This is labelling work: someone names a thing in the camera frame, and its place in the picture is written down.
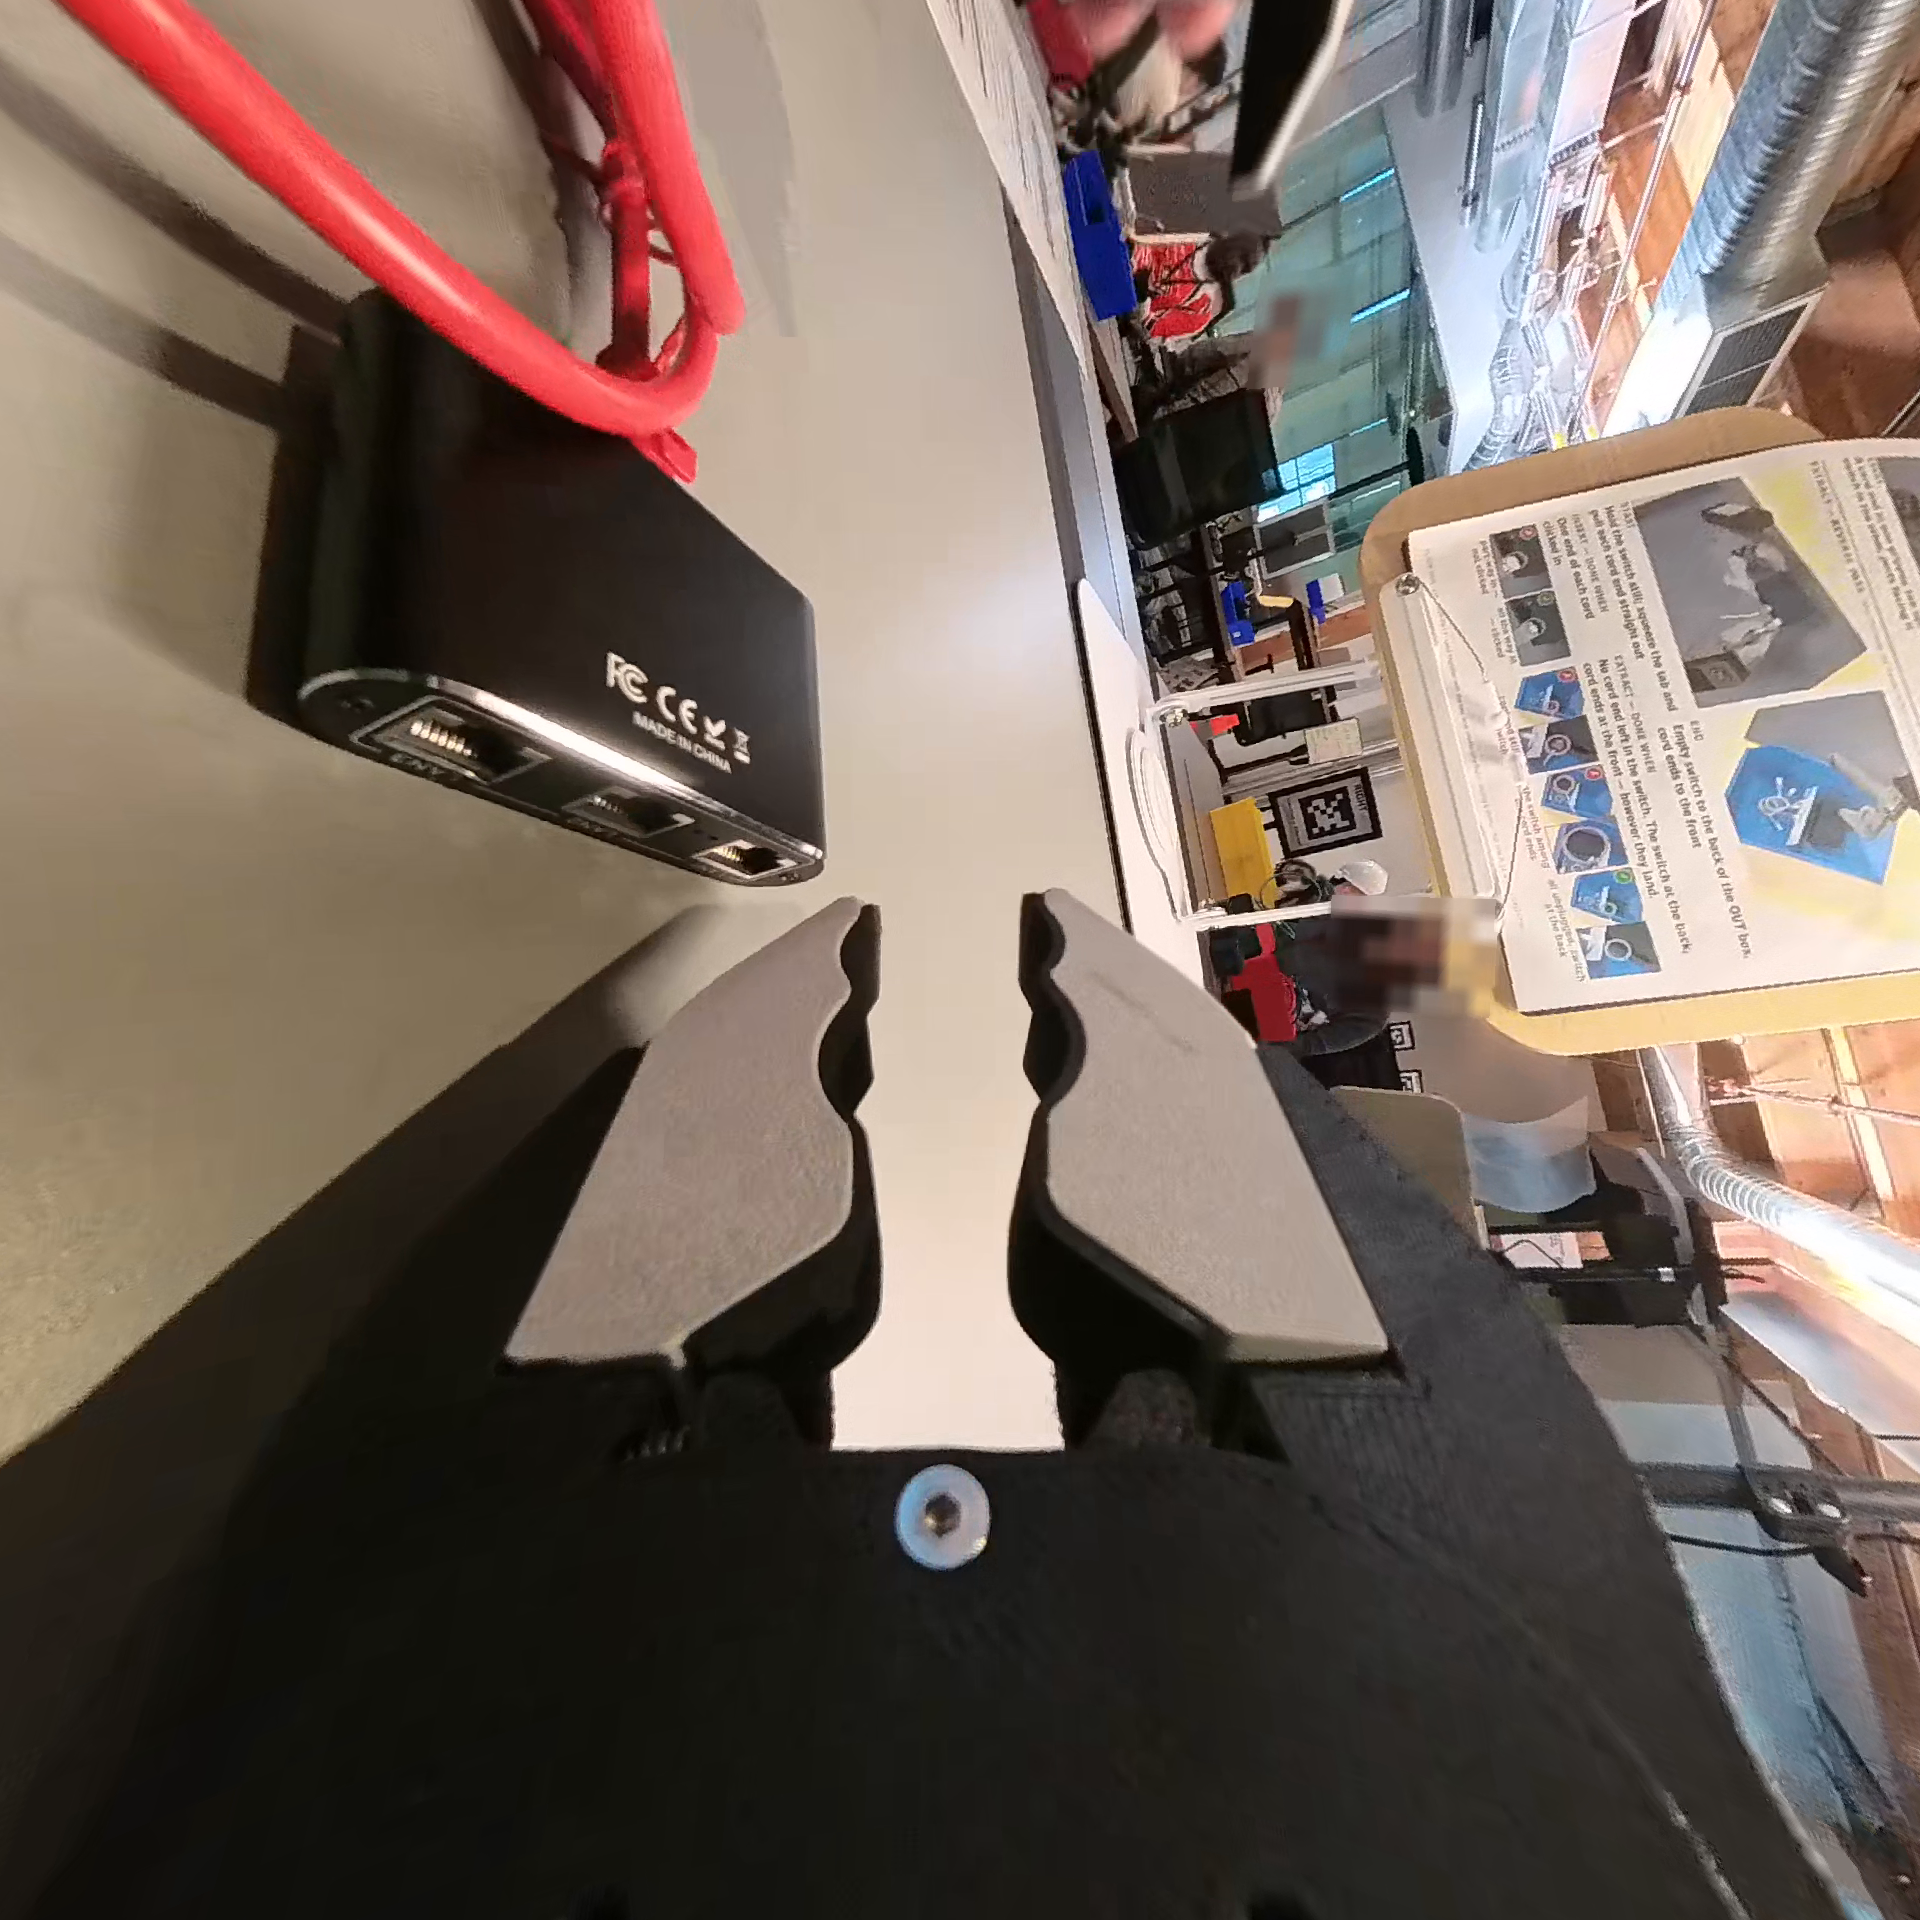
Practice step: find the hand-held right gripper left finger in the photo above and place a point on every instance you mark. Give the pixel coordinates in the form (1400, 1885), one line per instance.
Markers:
(692, 1186)

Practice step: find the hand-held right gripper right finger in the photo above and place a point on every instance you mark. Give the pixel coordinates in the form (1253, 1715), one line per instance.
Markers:
(1202, 1186)

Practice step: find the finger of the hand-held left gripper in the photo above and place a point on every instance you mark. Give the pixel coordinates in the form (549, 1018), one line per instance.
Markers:
(1293, 75)

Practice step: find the blue storage bin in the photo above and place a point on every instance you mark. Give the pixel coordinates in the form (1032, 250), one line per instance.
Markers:
(1102, 241)

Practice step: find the black ethernet hub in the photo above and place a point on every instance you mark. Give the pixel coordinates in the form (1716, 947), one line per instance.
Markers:
(540, 632)

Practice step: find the yellow box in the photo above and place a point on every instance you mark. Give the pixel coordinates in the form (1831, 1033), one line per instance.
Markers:
(1251, 847)

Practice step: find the white stand base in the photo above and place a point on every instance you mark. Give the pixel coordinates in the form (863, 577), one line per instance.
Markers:
(1126, 750)

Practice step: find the instruction poster board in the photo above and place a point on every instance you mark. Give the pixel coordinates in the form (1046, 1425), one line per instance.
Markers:
(1680, 721)

